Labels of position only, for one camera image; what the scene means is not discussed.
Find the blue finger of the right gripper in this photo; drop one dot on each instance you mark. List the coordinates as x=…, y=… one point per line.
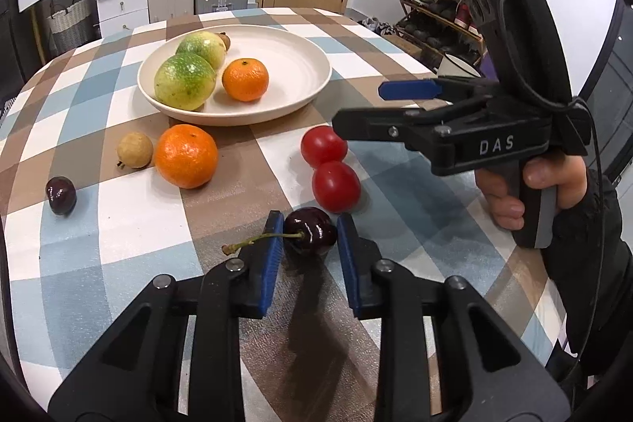
x=414, y=89
x=381, y=124

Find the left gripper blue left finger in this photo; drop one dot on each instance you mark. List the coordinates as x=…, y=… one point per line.
x=173, y=352

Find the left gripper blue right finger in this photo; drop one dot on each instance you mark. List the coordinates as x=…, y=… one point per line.
x=445, y=353

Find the red cherry tomato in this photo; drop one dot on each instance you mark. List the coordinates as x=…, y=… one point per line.
x=322, y=145
x=336, y=187

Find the dark cherry with stem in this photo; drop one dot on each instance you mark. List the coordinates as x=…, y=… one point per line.
x=305, y=233

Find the black sleeve forearm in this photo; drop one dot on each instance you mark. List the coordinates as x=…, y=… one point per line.
x=591, y=267

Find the person's right hand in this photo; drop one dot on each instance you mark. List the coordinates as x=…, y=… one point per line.
x=567, y=173

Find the shoe rack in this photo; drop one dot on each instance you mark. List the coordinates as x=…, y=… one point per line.
x=439, y=28

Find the cream round plate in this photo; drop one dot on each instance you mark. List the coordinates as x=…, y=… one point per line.
x=298, y=71

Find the orange mandarin on plate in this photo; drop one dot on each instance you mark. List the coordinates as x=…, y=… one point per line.
x=245, y=80

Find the checkered tablecloth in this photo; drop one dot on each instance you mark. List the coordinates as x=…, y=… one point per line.
x=309, y=359

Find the dark cherry without stem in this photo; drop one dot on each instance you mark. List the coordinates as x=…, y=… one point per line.
x=61, y=195

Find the brown longan on plate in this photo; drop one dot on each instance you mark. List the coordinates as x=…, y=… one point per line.
x=225, y=39

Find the yellow-green passion fruit back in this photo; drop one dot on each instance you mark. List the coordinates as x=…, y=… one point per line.
x=207, y=45

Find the orange mandarin on table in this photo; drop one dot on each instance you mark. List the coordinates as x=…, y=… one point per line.
x=186, y=156

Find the brown longan on table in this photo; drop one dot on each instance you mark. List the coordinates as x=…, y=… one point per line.
x=135, y=150

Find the green passion fruit front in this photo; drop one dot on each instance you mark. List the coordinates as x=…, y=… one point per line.
x=184, y=81

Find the woven laundry basket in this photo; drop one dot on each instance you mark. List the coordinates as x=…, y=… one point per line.
x=72, y=26

